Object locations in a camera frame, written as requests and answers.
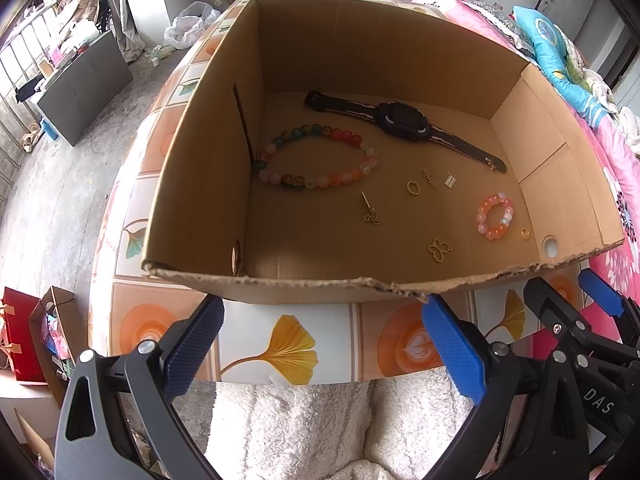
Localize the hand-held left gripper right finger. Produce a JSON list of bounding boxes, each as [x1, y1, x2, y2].
[[421, 294, 576, 480]]

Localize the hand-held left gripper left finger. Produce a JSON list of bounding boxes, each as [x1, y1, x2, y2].
[[52, 294, 226, 480]]

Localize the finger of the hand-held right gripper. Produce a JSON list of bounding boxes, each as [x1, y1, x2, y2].
[[522, 276, 626, 361], [579, 267, 640, 341]]

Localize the pink bead bracelet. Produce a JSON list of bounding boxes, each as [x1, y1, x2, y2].
[[476, 192, 515, 240]]

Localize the brown cardboard box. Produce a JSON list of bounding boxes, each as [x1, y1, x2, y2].
[[141, 0, 626, 306]]

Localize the multicolour bead bracelet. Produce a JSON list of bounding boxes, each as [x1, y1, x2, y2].
[[256, 124, 379, 191]]

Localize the ginkgo print table cover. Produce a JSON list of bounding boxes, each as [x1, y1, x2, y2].
[[89, 0, 640, 386]]

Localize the small floor cardboard box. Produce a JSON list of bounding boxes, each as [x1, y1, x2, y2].
[[27, 286, 76, 396]]

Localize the gold key charm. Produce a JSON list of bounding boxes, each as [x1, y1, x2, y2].
[[361, 191, 381, 225]]

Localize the red paper bag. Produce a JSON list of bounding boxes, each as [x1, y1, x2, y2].
[[0, 286, 48, 383]]

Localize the white clothes pile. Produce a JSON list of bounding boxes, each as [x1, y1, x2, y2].
[[575, 50, 640, 141]]

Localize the black wrist watch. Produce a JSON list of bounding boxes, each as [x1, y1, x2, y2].
[[304, 90, 508, 173]]

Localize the blue quilt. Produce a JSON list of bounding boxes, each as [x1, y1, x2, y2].
[[512, 5, 616, 111]]

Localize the grey cabinet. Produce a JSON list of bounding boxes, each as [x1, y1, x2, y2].
[[37, 30, 134, 147]]

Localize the metal balcony railing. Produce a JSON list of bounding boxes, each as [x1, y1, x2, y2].
[[0, 5, 61, 181]]

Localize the white plastic bag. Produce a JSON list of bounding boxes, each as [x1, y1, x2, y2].
[[164, 1, 221, 51]]

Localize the grey curtain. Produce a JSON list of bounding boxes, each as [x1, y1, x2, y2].
[[95, 0, 143, 63]]

